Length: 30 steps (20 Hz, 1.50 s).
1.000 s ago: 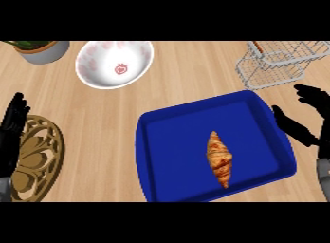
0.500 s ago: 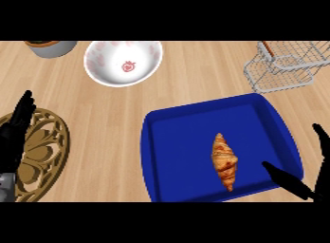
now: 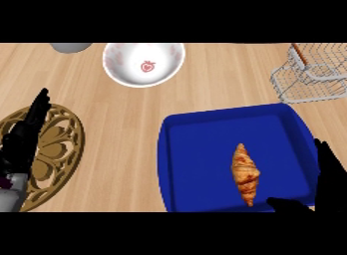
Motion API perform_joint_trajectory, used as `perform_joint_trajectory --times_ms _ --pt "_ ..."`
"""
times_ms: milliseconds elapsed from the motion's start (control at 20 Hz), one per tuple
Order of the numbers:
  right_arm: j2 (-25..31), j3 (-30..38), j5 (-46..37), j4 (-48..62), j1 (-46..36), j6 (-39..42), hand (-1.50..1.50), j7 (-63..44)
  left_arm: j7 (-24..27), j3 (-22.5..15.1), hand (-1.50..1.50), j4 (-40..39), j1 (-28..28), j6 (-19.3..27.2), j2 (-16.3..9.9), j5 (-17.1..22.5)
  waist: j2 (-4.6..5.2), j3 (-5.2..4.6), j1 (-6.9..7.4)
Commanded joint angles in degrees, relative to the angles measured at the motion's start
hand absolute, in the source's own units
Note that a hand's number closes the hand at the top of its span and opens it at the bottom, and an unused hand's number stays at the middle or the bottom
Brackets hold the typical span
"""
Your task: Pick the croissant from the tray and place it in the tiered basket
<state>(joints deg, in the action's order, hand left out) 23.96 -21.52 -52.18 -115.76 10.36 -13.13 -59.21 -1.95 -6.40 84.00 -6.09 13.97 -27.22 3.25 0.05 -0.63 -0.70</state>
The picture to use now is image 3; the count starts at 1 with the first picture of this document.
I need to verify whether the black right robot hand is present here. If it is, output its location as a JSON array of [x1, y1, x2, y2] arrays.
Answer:
[[265, 137, 347, 213]]

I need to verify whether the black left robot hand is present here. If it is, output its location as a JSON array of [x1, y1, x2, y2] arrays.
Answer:
[[0, 87, 54, 182]]

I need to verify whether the golden brown croissant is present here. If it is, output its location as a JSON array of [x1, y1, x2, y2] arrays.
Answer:
[[230, 142, 262, 208]]

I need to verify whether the blue tray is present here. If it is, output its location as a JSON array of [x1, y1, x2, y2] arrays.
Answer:
[[157, 103, 323, 213]]

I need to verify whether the gold ornate round trivet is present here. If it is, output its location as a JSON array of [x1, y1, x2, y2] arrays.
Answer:
[[0, 103, 88, 213]]

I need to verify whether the grey rounded object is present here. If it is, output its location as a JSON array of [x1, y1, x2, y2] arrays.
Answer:
[[51, 43, 95, 55]]

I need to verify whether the white bowl with strawberry print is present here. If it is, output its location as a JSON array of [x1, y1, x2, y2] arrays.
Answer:
[[102, 43, 187, 89]]

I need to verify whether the white wire tiered basket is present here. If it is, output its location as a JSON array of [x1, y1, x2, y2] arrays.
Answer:
[[270, 43, 347, 105]]

